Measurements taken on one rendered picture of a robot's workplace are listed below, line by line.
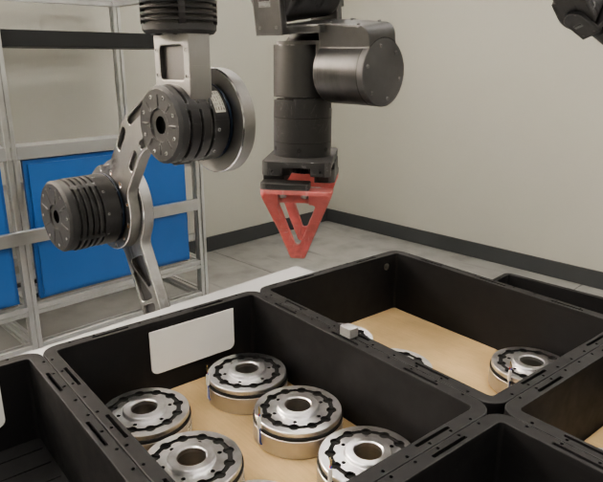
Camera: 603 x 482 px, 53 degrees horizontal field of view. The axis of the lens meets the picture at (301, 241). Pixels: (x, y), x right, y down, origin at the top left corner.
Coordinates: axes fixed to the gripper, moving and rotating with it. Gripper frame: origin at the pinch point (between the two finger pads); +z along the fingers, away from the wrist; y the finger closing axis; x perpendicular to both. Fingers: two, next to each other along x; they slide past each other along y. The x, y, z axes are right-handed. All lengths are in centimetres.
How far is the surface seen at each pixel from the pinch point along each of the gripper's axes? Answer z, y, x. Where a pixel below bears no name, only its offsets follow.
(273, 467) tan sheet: 23.5, -6.1, 2.1
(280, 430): 20.3, -4.1, 1.6
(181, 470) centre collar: 19.9, -12.3, 10.0
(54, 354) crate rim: 13.8, -2.6, 27.5
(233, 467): 20.4, -10.7, 5.3
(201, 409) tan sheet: 23.7, 3.7, 12.7
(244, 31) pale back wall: -34, 346, 79
